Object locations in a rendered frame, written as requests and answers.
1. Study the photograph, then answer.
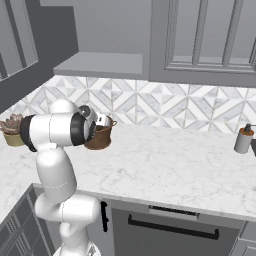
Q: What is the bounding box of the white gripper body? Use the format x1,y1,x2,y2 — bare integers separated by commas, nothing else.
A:
96,114,112,128

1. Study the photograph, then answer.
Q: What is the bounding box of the grey narrow cabinet door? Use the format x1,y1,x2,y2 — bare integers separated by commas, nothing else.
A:
87,198,116,256

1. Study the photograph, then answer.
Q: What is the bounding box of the grey base cabinet door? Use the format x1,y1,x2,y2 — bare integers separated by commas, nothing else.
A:
0,185,56,256

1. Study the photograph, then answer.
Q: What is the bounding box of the grey glass-panel cabinet door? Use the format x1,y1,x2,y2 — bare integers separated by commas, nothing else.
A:
148,0,256,88

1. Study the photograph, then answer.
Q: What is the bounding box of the grey base cabinet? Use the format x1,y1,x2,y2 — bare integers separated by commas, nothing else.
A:
230,220,256,256

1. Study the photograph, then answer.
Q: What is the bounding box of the grey range hood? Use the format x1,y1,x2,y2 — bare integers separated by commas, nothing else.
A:
53,51,144,81

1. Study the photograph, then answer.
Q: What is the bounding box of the potted succulent plant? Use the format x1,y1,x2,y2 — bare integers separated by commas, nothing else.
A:
0,113,26,148

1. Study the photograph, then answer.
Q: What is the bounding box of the grey dishwasher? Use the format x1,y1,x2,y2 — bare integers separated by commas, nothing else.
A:
110,204,246,256

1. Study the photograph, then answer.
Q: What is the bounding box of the grey soap dispenser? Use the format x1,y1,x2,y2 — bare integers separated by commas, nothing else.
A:
233,123,256,155

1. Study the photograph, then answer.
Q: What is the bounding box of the black cabinet handle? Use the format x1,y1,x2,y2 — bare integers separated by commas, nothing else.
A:
100,201,110,233

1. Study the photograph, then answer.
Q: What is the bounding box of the grey wall cabinet door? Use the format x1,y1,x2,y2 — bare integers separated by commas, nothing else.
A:
0,0,80,114

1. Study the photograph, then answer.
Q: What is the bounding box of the black dishwasher handle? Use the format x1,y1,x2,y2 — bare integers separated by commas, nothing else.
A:
127,213,221,241

